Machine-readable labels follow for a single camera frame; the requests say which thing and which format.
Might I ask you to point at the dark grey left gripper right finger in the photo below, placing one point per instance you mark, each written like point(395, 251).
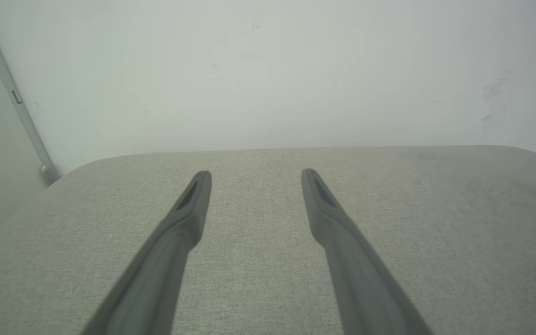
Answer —
point(361, 274)

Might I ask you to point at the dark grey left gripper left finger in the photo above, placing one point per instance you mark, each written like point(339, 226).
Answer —
point(156, 270)

